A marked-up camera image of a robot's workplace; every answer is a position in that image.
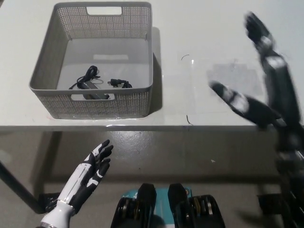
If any gray perforated plastic basket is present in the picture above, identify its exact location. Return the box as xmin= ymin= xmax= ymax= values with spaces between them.
xmin=28 ymin=1 xmax=154 ymax=119

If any black table foot plate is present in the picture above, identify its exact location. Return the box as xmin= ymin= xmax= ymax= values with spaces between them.
xmin=38 ymin=193 xmax=60 ymax=213
xmin=257 ymin=193 xmax=289 ymax=215

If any black power adapter with cord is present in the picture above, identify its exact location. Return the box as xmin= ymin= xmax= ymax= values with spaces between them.
xmin=68 ymin=65 xmax=133 ymax=100

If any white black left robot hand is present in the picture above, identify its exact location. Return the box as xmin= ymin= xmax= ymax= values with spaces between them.
xmin=57 ymin=139 xmax=114 ymax=209

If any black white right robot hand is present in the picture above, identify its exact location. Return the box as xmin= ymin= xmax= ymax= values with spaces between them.
xmin=208 ymin=11 xmax=304 ymax=152

